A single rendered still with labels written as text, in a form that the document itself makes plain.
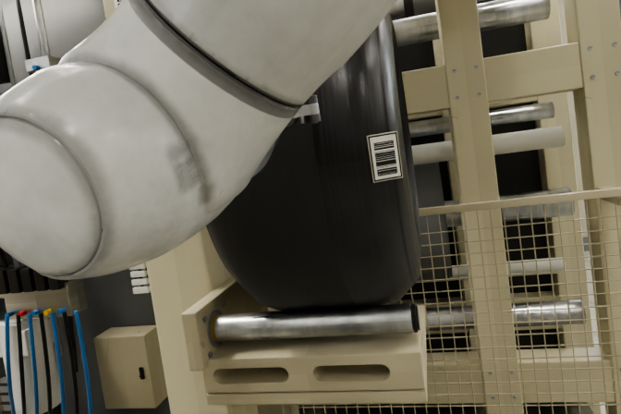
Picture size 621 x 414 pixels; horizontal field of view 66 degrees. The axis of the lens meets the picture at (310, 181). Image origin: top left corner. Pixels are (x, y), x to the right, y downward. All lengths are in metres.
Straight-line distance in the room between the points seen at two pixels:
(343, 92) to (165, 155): 0.43
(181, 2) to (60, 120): 0.07
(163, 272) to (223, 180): 0.74
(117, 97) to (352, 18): 0.10
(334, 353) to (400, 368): 0.10
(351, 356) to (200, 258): 0.33
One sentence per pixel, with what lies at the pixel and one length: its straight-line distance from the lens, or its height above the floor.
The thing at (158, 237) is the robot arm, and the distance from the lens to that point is 0.22.
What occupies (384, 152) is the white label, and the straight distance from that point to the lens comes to 0.61.
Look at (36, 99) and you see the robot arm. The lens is 0.21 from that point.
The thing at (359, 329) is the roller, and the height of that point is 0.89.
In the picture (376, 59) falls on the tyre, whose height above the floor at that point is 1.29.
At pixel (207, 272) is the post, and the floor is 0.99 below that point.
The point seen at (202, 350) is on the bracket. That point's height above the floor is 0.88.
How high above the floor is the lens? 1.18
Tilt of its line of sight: 4 degrees down
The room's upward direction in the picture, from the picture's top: 8 degrees counter-clockwise
